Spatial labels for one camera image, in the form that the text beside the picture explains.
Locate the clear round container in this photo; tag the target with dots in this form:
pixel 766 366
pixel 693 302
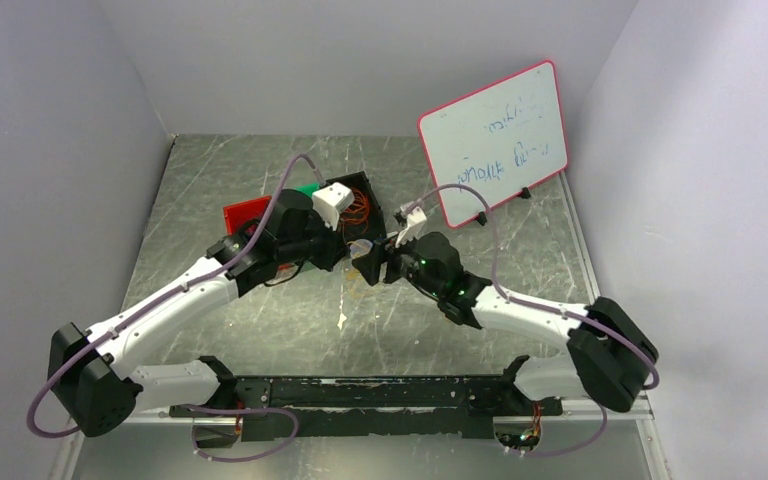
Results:
pixel 359 249

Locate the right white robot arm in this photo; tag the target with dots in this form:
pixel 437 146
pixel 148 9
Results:
pixel 603 355

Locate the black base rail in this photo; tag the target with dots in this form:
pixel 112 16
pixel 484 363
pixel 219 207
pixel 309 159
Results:
pixel 360 406

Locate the white board with red frame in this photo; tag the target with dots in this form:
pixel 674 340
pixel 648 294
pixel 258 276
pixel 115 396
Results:
pixel 485 148

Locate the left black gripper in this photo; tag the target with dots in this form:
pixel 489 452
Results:
pixel 336 248

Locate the green plastic bin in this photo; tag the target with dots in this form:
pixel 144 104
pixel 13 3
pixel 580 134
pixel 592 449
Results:
pixel 309 189

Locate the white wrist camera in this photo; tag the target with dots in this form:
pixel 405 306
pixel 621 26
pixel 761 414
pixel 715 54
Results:
pixel 330 202
pixel 411 219

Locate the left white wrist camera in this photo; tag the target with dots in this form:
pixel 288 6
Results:
pixel 330 202

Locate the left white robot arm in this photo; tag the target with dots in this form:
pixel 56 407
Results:
pixel 98 374

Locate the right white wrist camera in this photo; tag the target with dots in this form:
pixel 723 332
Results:
pixel 411 219

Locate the red plastic bin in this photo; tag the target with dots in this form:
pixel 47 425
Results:
pixel 245 215

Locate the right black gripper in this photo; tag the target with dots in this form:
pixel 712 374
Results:
pixel 370 264

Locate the black plastic bin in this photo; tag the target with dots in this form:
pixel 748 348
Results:
pixel 364 218

